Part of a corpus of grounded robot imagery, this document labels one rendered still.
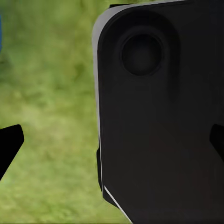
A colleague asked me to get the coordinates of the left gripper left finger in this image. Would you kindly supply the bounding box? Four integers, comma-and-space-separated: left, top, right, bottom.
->
0, 124, 24, 180

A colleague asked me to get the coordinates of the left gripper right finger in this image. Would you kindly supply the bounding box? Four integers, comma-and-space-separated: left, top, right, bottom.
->
209, 124, 224, 162

